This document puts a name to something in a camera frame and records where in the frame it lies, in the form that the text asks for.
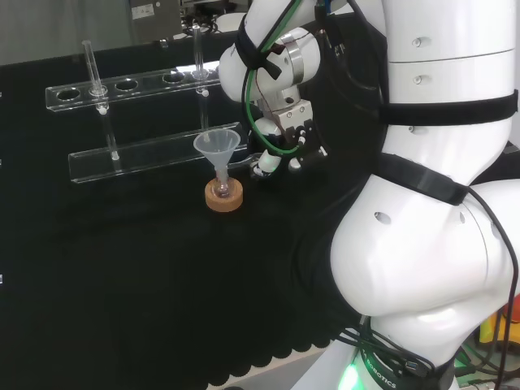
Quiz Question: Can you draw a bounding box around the clear acrylic funnel stand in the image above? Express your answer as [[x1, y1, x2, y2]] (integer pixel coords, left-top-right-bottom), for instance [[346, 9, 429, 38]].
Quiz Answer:
[[44, 24, 253, 184]]

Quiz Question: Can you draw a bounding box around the small round-bottom glass flask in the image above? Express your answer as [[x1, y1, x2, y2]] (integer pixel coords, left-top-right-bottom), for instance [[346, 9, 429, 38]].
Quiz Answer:
[[214, 173, 233, 200]]

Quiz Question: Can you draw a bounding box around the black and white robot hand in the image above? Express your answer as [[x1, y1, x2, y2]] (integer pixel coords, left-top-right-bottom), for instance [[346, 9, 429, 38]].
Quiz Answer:
[[247, 101, 330, 179]]

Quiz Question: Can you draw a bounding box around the cork ring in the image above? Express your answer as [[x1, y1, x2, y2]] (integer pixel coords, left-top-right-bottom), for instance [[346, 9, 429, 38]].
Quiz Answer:
[[204, 178, 245, 213]]

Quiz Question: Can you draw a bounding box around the green cable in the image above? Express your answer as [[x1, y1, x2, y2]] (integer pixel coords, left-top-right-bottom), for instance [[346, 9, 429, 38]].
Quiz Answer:
[[242, 0, 305, 156]]

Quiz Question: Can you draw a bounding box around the clear plastic funnel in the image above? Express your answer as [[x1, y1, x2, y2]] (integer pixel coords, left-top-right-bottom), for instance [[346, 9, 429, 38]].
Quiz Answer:
[[193, 129, 241, 184]]

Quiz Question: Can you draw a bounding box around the grey metal box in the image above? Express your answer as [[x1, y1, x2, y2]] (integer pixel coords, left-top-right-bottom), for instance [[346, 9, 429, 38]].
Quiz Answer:
[[128, 0, 182, 44]]

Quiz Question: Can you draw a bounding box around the black cable bundle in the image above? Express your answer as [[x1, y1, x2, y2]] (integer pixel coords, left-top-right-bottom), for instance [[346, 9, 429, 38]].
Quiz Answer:
[[290, 178, 452, 381]]

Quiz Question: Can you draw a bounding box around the yellow stop button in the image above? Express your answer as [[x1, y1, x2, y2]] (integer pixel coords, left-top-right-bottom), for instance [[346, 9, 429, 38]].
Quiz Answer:
[[478, 302, 520, 347]]

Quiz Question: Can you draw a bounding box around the black bench cloth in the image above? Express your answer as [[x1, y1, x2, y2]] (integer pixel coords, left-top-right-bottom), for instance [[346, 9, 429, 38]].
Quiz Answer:
[[0, 11, 391, 390]]

